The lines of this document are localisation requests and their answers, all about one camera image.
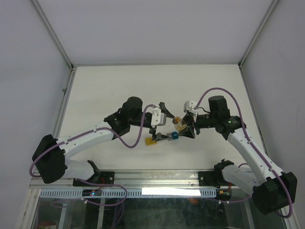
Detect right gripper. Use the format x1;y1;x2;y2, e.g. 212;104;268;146
177;113;217;138

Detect clear pill bottle yellow pills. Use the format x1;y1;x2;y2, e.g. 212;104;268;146
172;116;187;132

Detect orange bottle cap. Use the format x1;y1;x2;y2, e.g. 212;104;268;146
172;116;182;125

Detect weekly pill organizer strip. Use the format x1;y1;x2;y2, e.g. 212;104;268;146
145;131;179;146

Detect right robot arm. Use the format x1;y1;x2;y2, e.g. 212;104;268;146
179;95;297;217

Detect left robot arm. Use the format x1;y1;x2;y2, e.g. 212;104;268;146
30;96;174;185

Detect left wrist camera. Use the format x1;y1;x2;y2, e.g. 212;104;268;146
151;106;167;128

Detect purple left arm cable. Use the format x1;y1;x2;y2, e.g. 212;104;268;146
29;104;155;178

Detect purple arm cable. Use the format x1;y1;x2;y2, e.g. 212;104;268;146
194;87;294;219
29;104;155;178

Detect aluminium mounting rail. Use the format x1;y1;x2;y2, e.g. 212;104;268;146
30;169;286;189

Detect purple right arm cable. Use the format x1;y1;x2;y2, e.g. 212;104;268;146
194;87;294;219

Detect slotted white cable duct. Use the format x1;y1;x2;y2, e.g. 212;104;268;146
40;187;216;199

